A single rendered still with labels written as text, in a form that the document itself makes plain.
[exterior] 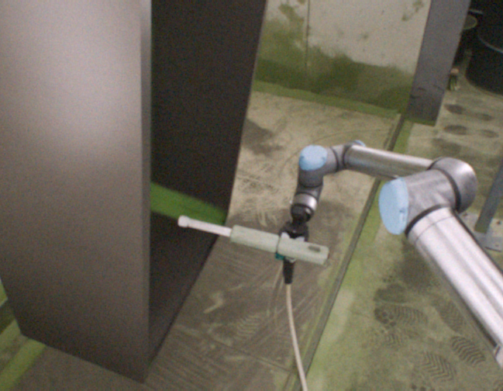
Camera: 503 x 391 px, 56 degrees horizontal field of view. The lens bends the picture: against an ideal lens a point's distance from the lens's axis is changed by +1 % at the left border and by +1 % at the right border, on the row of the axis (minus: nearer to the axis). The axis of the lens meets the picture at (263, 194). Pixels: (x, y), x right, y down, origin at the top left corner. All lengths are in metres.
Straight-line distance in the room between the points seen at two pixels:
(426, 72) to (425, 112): 0.25
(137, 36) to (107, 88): 0.09
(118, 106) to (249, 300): 1.40
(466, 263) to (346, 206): 1.39
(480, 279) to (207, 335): 1.16
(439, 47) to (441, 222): 1.89
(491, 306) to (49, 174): 0.79
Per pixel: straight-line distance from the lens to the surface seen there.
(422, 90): 2.94
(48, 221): 0.93
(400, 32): 2.82
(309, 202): 1.60
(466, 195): 1.13
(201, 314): 1.93
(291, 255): 1.45
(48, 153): 0.79
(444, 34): 2.80
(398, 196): 1.04
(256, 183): 2.43
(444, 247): 1.01
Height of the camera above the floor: 1.63
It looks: 42 degrees down
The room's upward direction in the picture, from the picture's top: 1 degrees counter-clockwise
